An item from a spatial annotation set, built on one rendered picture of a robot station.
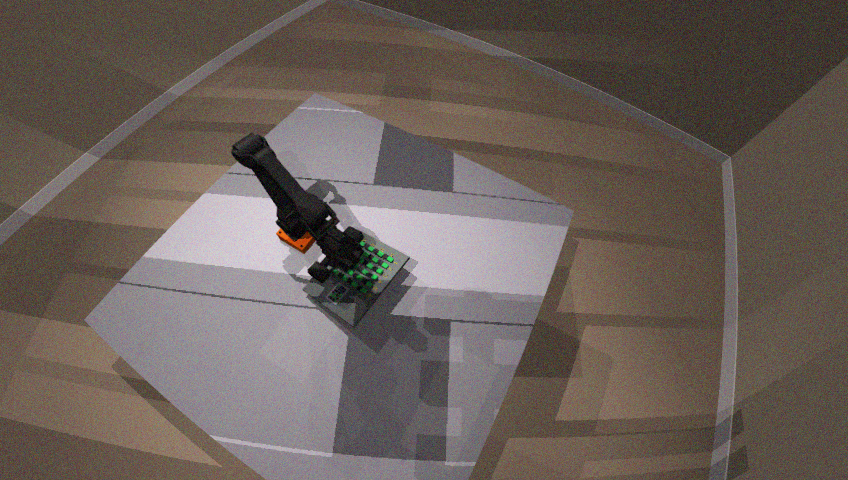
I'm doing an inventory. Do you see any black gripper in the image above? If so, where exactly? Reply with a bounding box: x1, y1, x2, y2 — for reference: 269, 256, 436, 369
307, 226, 364, 283

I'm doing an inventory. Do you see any grey switch panel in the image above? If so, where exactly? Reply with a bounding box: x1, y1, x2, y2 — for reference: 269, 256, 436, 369
302, 229, 410, 328

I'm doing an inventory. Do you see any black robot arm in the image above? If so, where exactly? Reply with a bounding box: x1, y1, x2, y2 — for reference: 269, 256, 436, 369
231, 132, 362, 270

